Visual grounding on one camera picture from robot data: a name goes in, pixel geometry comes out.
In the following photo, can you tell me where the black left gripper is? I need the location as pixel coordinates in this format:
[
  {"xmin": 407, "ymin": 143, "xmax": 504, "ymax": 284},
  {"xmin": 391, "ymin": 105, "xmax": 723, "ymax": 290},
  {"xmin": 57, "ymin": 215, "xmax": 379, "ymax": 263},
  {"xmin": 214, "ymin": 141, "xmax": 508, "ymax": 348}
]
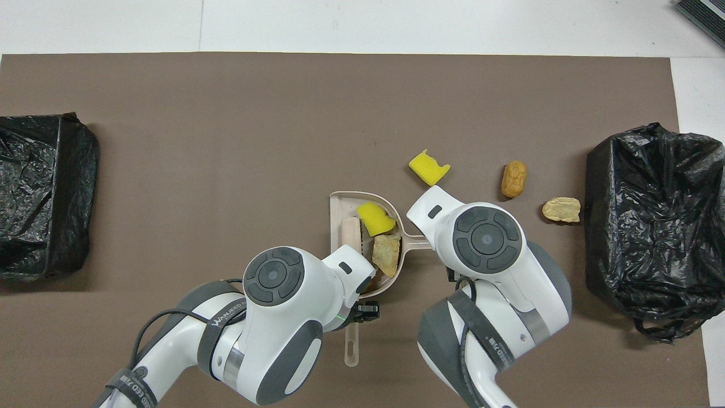
[{"xmin": 351, "ymin": 301, "xmax": 380, "ymax": 325}]

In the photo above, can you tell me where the pale tan foam chunk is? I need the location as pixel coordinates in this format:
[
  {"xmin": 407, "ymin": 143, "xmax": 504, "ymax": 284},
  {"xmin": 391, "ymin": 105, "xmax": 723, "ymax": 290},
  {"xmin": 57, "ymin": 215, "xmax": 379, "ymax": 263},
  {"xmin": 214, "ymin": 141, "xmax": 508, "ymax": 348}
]
[{"xmin": 372, "ymin": 234, "xmax": 403, "ymax": 278}]

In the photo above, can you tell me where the beige brush with black bristles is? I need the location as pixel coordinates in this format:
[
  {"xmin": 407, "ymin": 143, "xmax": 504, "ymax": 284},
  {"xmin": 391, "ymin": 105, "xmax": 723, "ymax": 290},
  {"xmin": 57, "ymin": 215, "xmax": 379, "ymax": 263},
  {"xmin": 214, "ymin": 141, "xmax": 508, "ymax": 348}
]
[{"xmin": 341, "ymin": 217, "xmax": 363, "ymax": 368}]

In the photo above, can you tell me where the yellow sponge block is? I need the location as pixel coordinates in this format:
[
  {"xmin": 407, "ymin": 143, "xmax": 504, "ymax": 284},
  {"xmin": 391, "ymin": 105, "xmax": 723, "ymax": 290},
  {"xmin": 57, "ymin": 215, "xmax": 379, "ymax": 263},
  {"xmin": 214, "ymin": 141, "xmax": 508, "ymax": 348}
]
[{"xmin": 357, "ymin": 202, "xmax": 397, "ymax": 237}]

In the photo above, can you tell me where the beige plastic dustpan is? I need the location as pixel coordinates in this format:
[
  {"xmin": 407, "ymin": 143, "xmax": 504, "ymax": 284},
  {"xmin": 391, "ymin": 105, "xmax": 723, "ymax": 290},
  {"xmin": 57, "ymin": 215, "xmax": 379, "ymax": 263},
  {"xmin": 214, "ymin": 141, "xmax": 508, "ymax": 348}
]
[{"xmin": 330, "ymin": 191, "xmax": 431, "ymax": 295}]

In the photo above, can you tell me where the notched yellow sponge piece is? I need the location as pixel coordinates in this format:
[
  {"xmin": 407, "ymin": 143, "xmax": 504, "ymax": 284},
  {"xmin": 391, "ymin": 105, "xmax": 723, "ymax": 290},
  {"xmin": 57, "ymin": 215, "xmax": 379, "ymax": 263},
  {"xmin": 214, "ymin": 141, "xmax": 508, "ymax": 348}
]
[{"xmin": 408, "ymin": 148, "xmax": 451, "ymax": 188}]

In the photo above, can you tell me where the brown foam nugget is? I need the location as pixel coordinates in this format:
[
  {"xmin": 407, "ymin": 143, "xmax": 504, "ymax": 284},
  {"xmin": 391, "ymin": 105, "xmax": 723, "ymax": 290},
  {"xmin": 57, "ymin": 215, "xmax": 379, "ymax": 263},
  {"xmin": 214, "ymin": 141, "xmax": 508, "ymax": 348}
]
[{"xmin": 501, "ymin": 160, "xmax": 528, "ymax": 199}]

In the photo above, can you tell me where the cream foam piece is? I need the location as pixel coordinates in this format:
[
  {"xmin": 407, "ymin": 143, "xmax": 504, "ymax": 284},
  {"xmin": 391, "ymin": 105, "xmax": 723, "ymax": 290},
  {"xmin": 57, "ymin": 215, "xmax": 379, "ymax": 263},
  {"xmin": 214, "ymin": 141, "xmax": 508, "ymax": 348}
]
[{"xmin": 541, "ymin": 197, "xmax": 582, "ymax": 223}]

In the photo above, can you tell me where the black bag lined bin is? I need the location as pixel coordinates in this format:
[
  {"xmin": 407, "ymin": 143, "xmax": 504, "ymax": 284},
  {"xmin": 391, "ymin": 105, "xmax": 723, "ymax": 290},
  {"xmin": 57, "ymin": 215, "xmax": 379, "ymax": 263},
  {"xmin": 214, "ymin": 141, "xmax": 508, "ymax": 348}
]
[
  {"xmin": 0, "ymin": 112, "xmax": 101, "ymax": 282},
  {"xmin": 583, "ymin": 122, "xmax": 725, "ymax": 343}
]

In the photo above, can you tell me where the brown table mat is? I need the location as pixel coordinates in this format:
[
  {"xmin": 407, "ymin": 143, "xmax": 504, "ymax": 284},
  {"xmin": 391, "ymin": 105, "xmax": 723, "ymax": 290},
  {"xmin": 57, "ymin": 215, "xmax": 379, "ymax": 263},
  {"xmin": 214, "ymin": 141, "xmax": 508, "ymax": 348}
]
[{"xmin": 0, "ymin": 52, "xmax": 711, "ymax": 408}]

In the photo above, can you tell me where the dark grey ribbed device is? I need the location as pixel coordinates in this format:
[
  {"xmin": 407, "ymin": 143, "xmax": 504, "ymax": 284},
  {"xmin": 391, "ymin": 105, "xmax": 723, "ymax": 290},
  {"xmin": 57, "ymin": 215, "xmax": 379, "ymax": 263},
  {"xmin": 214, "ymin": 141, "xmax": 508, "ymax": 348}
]
[{"xmin": 674, "ymin": 0, "xmax": 725, "ymax": 49}]

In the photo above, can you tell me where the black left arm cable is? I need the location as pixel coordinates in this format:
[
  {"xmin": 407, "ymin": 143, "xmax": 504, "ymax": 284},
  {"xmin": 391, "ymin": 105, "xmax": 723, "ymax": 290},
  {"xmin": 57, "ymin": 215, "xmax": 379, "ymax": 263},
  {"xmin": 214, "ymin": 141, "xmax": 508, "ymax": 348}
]
[{"xmin": 129, "ymin": 278, "xmax": 250, "ymax": 372}]

